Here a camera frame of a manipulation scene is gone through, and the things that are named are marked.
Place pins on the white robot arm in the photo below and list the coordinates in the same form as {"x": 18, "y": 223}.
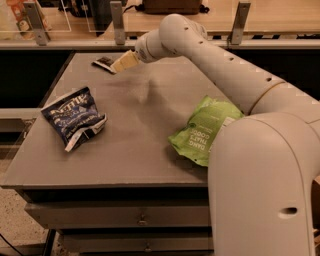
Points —
{"x": 262, "y": 166}

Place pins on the orange package behind glass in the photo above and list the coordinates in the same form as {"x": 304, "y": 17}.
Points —
{"x": 19, "y": 12}

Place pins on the left metal bracket post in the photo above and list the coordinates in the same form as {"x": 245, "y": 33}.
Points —
{"x": 36, "y": 21}

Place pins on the metal bracket post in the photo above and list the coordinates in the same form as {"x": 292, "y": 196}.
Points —
{"x": 117, "y": 19}
{"x": 239, "y": 23}
{"x": 36, "y": 21}

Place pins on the middle metal bracket post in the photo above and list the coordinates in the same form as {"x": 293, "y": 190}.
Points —
{"x": 117, "y": 19}

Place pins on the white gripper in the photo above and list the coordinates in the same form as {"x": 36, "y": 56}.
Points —
{"x": 142, "y": 52}

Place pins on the grey drawer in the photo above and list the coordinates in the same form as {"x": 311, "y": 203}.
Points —
{"x": 137, "y": 242}
{"x": 119, "y": 214}

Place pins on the grey upper drawer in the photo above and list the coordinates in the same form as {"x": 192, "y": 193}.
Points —
{"x": 119, "y": 214}

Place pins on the brown box on counter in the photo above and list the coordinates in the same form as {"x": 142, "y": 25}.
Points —
{"x": 172, "y": 6}

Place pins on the green chip bag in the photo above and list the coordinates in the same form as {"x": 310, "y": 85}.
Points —
{"x": 194, "y": 141}

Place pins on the right metal bracket post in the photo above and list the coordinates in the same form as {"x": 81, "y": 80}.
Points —
{"x": 239, "y": 23}

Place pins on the grey lower drawer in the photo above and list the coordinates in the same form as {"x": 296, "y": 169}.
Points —
{"x": 137, "y": 242}

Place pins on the dark rxbar chocolate wrapper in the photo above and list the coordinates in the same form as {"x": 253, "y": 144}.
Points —
{"x": 105, "y": 63}

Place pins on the blue kettle chip bag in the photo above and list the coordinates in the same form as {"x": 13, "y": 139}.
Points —
{"x": 75, "y": 117}

